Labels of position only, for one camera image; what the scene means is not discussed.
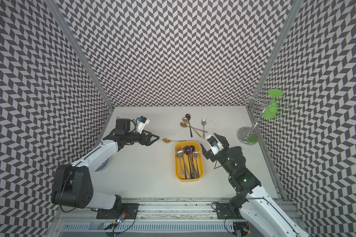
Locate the green plastic goblet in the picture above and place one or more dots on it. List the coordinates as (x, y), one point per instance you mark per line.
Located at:
(269, 111)

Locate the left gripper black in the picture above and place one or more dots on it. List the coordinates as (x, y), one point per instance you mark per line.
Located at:
(148, 141)

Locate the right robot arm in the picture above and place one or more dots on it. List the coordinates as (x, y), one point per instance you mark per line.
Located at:
(252, 202)

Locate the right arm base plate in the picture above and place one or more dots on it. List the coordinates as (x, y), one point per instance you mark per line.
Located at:
(226, 210)

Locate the chrome cup holder rack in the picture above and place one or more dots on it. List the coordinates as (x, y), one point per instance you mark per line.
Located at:
(242, 132)

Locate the silver spoon upright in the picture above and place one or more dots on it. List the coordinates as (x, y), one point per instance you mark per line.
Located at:
(203, 122)

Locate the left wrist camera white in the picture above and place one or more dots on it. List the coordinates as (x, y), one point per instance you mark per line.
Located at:
(141, 122)

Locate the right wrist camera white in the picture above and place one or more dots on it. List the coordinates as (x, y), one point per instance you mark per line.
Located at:
(214, 144)

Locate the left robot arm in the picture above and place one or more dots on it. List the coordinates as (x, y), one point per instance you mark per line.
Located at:
(72, 185)

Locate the ornate gold small spoon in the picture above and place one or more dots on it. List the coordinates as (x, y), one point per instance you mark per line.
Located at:
(167, 140)

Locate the yellow storage box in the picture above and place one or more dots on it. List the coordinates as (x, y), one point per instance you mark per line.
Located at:
(180, 176)

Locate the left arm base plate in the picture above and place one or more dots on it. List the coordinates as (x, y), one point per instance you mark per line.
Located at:
(131, 209)

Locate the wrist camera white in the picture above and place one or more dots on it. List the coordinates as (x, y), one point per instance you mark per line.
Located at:
(214, 144)
(141, 122)

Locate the rose gold spoon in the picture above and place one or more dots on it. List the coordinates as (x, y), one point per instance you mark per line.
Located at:
(186, 125)

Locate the blue patterned bowl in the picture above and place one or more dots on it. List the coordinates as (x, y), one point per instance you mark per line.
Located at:
(102, 166)

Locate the silver spoon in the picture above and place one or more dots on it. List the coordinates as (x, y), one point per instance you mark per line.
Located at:
(178, 153)
(196, 155)
(203, 122)

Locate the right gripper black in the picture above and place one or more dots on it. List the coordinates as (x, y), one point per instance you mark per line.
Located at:
(224, 140)

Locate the aluminium rail frame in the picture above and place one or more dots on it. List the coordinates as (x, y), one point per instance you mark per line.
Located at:
(157, 217)

